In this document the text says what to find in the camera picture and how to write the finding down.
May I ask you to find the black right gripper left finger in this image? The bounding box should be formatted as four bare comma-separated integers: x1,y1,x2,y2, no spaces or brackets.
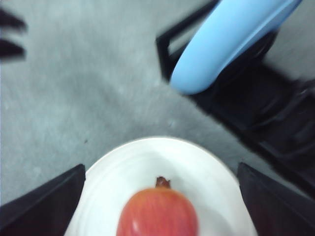
0,164,86,236

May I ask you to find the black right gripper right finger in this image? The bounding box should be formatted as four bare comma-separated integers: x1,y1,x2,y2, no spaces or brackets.
237,162,315,236

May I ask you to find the white plate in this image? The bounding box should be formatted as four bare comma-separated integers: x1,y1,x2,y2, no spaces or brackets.
65,138,256,236

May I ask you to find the black dish rack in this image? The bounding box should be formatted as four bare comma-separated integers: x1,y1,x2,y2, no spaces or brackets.
155,0,315,194

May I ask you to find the blue plate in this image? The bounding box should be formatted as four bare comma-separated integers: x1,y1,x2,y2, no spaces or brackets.
171,0,302,94

